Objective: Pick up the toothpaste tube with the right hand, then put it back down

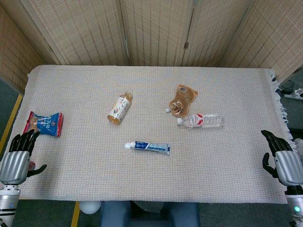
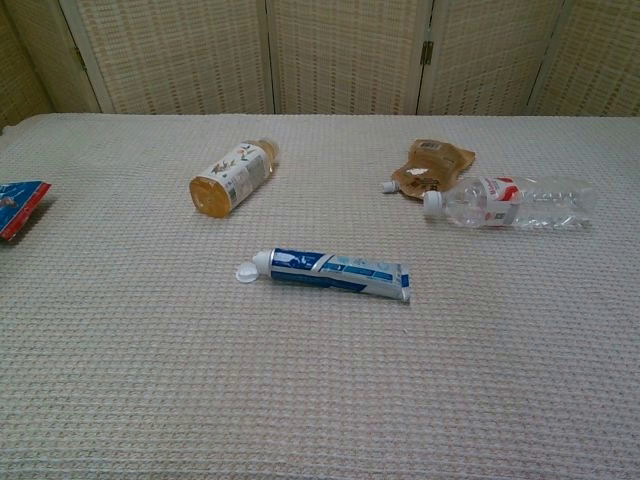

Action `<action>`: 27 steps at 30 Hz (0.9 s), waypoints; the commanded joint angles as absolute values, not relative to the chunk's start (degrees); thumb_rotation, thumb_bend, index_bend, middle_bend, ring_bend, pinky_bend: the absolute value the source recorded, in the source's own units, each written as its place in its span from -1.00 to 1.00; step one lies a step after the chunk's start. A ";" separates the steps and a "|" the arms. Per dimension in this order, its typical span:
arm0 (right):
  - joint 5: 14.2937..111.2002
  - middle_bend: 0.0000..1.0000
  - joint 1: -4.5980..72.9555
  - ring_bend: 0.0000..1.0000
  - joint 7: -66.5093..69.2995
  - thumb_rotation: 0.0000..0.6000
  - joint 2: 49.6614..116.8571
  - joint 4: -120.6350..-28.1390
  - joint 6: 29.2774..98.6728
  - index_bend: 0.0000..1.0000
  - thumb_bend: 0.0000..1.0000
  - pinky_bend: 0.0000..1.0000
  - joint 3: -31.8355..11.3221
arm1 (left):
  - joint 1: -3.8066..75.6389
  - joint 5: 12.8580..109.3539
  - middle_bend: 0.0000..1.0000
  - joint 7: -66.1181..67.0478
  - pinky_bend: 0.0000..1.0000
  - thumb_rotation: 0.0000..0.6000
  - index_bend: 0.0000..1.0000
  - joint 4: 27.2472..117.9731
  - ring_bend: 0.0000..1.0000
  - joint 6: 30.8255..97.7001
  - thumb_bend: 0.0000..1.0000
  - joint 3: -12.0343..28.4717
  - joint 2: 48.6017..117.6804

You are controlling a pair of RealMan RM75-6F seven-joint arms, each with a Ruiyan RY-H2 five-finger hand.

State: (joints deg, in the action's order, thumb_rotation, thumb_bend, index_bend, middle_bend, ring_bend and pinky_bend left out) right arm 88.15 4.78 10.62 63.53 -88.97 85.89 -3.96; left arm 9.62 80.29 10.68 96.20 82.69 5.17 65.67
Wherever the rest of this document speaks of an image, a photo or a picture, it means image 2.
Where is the clear plastic water bottle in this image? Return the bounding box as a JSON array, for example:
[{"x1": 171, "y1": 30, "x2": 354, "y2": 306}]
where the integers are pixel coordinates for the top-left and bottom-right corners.
[{"x1": 422, "y1": 174, "x2": 595, "y2": 231}]

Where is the brown spout pouch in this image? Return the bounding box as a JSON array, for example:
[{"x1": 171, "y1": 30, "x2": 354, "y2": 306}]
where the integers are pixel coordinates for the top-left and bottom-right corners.
[{"x1": 381, "y1": 138, "x2": 476, "y2": 202}]

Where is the blue red snack bag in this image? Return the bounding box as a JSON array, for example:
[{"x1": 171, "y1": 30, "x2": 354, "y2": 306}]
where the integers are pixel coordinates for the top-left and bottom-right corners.
[{"x1": 0, "y1": 180, "x2": 53, "y2": 242}]

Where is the blue white toothpaste tube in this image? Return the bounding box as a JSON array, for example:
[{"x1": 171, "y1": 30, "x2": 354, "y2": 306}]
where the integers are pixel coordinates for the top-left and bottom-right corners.
[{"x1": 234, "y1": 247, "x2": 413, "y2": 305}]

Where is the amber tea bottle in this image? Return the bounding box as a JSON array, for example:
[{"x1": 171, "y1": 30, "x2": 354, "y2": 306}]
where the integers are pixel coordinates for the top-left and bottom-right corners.
[{"x1": 188, "y1": 138, "x2": 280, "y2": 220}]

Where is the woven folding screen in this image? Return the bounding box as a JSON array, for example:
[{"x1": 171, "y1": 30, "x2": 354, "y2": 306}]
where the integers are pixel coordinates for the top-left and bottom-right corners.
[{"x1": 0, "y1": 0, "x2": 640, "y2": 127}]

